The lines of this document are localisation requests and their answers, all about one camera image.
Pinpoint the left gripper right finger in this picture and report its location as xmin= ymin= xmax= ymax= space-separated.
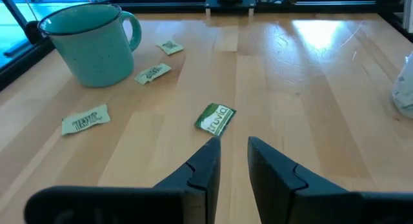
xmin=247 ymin=136 xmax=413 ymax=224

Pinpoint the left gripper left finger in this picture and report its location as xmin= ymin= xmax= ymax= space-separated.
xmin=24 ymin=136 xmax=222 ymax=224

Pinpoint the green sweetener packet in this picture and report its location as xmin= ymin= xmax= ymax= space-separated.
xmin=61 ymin=104 xmax=111 ymax=136
xmin=134 ymin=63 xmax=172 ymax=86
xmin=156 ymin=39 xmax=185 ymax=56
xmin=194 ymin=103 xmax=237 ymax=137

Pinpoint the clear plastic bin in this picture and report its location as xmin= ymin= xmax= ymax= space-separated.
xmin=392 ymin=52 xmax=413 ymax=119

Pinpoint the teal enamel mug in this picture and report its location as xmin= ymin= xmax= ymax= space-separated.
xmin=37 ymin=3 xmax=143 ymax=88

